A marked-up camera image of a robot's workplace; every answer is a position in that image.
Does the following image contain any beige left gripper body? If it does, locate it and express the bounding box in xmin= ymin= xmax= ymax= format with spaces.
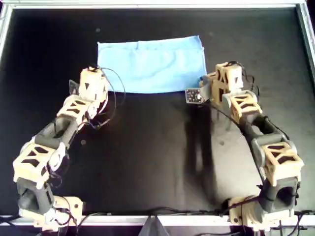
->
xmin=78 ymin=64 xmax=110 ymax=102

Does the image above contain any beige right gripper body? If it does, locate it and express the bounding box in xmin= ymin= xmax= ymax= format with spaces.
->
xmin=210 ymin=61 xmax=245 ymax=104

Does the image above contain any blue cloth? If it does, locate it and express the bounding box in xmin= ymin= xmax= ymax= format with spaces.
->
xmin=96 ymin=35 xmax=207 ymax=94

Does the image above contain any beige right arm base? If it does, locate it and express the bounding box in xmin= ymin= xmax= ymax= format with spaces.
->
xmin=222 ymin=195 xmax=295 ymax=232

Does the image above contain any beige left arm base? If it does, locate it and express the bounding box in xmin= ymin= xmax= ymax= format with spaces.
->
xmin=53 ymin=196 xmax=86 ymax=232

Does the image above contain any black left camera cable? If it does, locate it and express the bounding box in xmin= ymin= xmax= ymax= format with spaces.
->
xmin=97 ymin=66 xmax=126 ymax=130

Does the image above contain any black camera cable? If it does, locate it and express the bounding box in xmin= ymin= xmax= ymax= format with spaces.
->
xmin=97 ymin=66 xmax=126 ymax=130
xmin=211 ymin=108 xmax=249 ymax=136

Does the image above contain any grey right camera bracket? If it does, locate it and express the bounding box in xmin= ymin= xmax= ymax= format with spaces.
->
xmin=199 ymin=73 xmax=213 ymax=99

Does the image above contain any black right camera cable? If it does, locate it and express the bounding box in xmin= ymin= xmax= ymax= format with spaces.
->
xmin=211 ymin=108 xmax=249 ymax=136

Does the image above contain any right wrist camera circuit board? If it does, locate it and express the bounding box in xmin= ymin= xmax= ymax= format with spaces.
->
xmin=185 ymin=88 xmax=205 ymax=104

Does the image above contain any silver aluminium frame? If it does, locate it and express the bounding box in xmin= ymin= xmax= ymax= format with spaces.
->
xmin=0 ymin=0 xmax=315 ymax=227

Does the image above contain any long black cable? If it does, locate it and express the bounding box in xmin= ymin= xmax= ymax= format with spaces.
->
xmin=83 ymin=207 xmax=222 ymax=218

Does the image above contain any grey camera stand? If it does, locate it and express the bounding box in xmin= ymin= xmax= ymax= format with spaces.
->
xmin=140 ymin=215 xmax=170 ymax=236

